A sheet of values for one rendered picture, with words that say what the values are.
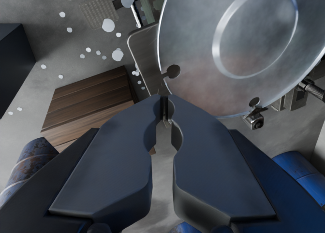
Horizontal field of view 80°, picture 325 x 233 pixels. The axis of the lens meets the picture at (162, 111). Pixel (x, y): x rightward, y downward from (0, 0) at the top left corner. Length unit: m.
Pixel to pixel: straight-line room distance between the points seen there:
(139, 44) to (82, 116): 0.64
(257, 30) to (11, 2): 0.98
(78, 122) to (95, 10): 0.45
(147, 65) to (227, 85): 0.14
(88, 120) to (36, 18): 0.51
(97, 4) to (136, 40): 0.62
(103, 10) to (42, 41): 0.37
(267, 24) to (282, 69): 0.10
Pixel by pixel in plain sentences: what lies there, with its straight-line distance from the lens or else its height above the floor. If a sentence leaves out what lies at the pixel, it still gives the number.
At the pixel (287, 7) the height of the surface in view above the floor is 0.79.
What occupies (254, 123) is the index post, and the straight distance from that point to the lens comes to 0.42.
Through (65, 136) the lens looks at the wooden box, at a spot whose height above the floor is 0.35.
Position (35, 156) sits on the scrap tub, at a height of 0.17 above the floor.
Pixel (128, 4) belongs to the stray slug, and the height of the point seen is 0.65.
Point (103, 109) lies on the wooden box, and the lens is 0.85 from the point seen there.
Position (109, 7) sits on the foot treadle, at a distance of 0.88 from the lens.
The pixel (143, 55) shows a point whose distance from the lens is 0.27.
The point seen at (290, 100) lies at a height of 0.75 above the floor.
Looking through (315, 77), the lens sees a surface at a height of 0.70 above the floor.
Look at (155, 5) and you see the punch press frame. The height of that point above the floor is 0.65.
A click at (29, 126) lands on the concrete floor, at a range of 1.41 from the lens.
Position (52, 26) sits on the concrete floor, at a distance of 1.09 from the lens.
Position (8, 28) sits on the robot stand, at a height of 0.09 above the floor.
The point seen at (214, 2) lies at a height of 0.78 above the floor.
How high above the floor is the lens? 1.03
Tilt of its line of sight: 50 degrees down
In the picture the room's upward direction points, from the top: 158 degrees clockwise
